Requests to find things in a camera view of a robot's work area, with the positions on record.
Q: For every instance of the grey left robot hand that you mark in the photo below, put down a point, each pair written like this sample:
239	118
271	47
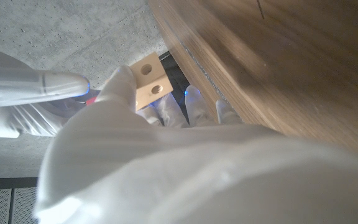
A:
166	174

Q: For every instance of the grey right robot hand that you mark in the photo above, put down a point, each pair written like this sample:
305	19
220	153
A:
17	99

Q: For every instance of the red headed wooden screw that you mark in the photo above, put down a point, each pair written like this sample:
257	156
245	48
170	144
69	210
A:
90	101

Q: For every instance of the small wooden block with holes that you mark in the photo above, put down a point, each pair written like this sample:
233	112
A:
151	81

